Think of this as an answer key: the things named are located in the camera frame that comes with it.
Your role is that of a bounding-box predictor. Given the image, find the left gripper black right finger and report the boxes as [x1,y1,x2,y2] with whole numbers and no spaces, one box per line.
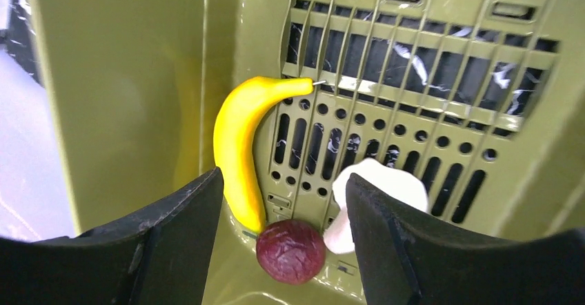
[346,174,584,304]

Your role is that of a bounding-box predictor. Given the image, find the yellow toy banana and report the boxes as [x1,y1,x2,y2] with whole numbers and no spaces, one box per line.
[212,76,315,233]

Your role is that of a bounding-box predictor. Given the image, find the white toy mushroom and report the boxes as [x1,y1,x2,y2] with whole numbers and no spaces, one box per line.
[322,157,430,255]

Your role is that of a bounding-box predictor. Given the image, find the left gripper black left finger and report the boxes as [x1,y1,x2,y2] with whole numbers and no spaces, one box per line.
[1,168,224,304]

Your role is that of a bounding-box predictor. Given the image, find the olive green plastic basket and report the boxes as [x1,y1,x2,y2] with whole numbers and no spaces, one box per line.
[26,0,584,304]

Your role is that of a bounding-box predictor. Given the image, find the dark red toy fruit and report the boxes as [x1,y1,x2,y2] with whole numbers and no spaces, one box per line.
[255,219,327,285]

